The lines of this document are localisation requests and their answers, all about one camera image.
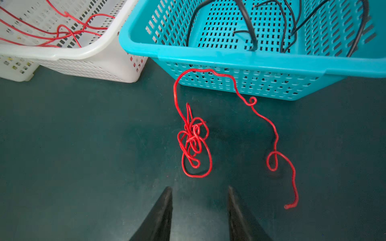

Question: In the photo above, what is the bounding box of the green table mat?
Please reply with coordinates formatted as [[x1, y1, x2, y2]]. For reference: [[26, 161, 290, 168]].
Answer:
[[1, 60, 386, 241]]

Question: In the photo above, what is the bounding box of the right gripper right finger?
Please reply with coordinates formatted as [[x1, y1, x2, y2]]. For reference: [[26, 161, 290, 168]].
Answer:
[[227, 186, 272, 241]]

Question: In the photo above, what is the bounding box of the long red cable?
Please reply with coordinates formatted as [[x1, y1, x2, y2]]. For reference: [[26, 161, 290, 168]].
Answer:
[[173, 68, 300, 210]]

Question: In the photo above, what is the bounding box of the black cable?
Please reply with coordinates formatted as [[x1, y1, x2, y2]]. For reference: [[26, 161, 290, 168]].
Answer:
[[185, 0, 371, 58]]

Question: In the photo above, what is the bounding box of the left white plastic basket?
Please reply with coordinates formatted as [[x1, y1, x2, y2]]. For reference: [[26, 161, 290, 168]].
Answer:
[[0, 55, 39, 82]]

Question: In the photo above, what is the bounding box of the white plastic basket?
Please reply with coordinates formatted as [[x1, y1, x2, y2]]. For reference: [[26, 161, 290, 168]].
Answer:
[[1, 1, 147, 83], [0, 55, 39, 82]]

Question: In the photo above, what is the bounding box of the teal plastic basket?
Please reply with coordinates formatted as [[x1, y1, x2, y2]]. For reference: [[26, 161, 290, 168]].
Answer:
[[119, 1, 386, 100]]

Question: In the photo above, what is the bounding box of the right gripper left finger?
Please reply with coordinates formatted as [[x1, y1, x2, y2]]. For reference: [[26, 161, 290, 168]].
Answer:
[[130, 187, 173, 241]]

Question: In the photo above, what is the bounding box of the middle white plastic basket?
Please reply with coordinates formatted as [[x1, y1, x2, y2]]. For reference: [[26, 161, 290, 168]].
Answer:
[[1, 1, 147, 83]]

